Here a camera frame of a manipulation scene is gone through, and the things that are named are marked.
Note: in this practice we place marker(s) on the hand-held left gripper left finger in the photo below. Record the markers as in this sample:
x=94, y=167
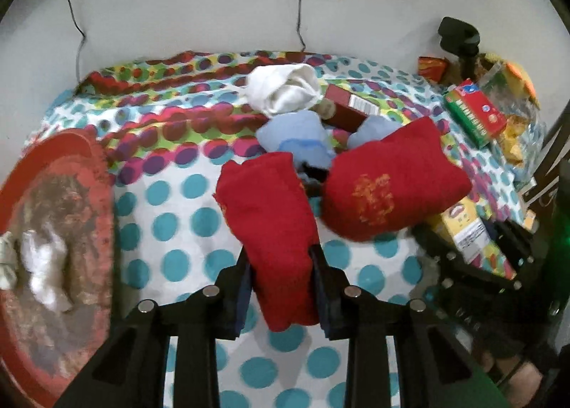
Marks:
x=244, y=305

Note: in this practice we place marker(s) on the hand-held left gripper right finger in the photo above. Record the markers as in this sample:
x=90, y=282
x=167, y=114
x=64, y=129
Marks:
x=323, y=301

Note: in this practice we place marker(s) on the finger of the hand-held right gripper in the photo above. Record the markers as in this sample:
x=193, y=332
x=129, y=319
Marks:
x=467, y=276
x=512, y=239

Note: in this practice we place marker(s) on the yellow tea box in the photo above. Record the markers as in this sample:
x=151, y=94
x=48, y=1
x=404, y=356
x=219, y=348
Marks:
x=474, y=236

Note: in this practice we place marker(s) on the plain red towel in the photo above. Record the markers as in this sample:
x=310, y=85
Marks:
x=269, y=230

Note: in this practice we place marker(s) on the red towel with gold embroidery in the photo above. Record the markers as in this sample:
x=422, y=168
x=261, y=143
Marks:
x=392, y=181

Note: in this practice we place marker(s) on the light blue striped towel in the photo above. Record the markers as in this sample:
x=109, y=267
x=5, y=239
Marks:
x=296, y=138

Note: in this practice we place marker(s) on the plain light blue towel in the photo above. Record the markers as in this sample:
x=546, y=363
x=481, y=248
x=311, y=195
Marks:
x=373, y=130

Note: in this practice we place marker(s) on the red plastic basin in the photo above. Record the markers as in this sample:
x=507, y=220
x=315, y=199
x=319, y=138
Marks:
x=91, y=194

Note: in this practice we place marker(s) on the person's right hand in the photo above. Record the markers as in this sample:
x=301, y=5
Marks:
x=512, y=374

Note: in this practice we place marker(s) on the polka dot blanket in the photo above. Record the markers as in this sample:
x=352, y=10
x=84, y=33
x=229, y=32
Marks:
x=178, y=221

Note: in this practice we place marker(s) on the clear bag of yellow snacks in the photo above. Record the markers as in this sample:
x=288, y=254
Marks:
x=516, y=110

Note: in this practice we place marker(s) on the green and red box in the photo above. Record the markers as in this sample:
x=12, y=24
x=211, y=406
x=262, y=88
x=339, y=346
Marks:
x=474, y=112

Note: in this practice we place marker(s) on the orange snack packet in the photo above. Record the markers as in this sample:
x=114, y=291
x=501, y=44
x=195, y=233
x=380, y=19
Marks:
x=433, y=67

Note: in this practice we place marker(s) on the dark red carton box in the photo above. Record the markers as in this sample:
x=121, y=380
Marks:
x=349, y=110

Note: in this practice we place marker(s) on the small white cloth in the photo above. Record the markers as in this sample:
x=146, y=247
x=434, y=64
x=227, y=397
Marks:
x=44, y=270

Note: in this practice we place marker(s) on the white crumpled cloth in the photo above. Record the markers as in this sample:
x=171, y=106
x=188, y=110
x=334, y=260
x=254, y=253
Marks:
x=283, y=87

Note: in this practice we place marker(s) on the grey crumpled cloth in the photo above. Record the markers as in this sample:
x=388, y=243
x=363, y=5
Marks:
x=6, y=261

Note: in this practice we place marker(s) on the black clamp mount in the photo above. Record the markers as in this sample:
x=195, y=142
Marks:
x=458, y=41

